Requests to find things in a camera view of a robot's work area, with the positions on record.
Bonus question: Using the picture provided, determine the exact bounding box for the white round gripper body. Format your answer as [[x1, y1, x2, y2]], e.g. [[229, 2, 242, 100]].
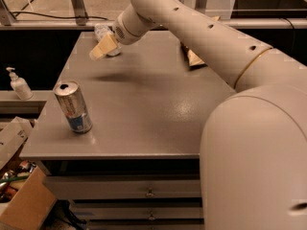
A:
[[112, 4, 157, 45]]

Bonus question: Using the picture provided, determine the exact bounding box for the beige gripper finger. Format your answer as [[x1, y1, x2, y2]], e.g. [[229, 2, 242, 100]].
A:
[[89, 34, 119, 60]]

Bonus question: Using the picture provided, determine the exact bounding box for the clear plastic water bottle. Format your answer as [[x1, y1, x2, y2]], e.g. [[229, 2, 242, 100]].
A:
[[94, 24, 121, 57]]

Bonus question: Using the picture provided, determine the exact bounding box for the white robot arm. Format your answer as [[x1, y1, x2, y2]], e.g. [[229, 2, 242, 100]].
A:
[[90, 0, 307, 230]]

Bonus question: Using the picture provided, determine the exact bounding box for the white pump dispenser bottle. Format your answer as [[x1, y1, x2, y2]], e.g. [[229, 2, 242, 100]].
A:
[[6, 67, 33, 100]]

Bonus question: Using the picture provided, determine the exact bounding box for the silver blue drink can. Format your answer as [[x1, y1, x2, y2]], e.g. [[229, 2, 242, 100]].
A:
[[54, 80, 92, 133]]

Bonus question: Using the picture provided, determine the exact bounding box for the brown chip bag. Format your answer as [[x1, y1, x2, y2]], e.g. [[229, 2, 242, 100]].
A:
[[180, 15, 222, 68]]

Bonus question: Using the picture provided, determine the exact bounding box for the grey drawer cabinet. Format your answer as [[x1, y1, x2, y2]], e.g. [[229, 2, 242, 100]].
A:
[[21, 31, 234, 230]]

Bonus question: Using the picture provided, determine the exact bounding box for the top drawer knob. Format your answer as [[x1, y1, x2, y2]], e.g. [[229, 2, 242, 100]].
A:
[[145, 188, 154, 198]]

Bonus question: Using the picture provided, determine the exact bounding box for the drawer knob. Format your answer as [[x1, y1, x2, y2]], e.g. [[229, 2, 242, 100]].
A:
[[148, 213, 156, 221], [145, 188, 154, 198]]

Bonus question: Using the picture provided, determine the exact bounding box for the cardboard box with items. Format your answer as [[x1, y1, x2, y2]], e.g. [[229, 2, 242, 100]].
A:
[[0, 117, 56, 230]]

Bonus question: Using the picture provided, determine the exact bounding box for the black cable on floor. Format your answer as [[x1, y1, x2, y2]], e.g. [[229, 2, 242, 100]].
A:
[[9, 11, 109, 21]]

